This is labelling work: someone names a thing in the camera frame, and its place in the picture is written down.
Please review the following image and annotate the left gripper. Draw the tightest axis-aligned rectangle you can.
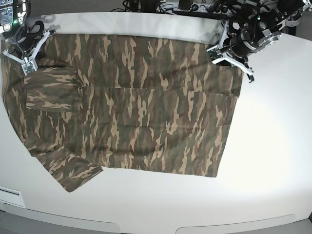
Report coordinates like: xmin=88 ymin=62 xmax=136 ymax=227
xmin=225 ymin=34 xmax=255 ymax=66

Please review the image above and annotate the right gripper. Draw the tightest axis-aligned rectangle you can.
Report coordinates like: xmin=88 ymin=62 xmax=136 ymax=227
xmin=9 ymin=31 xmax=43 ymax=56

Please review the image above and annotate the camouflage T-shirt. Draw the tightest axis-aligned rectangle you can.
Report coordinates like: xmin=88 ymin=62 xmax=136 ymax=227
xmin=1 ymin=34 xmax=243 ymax=192

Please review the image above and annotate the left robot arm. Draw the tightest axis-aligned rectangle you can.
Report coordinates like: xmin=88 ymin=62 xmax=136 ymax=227
xmin=227 ymin=0 xmax=312 ymax=65

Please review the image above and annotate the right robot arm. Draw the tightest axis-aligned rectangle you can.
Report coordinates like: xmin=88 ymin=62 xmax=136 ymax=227
xmin=0 ymin=0 xmax=44 ymax=57

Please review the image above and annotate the white label bottom left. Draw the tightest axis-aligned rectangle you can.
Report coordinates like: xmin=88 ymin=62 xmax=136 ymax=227
xmin=0 ymin=186 xmax=26 ymax=209

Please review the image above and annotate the power strip with cables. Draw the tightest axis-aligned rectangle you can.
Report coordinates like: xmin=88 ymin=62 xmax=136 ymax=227
xmin=156 ymin=0 xmax=261 ymax=15

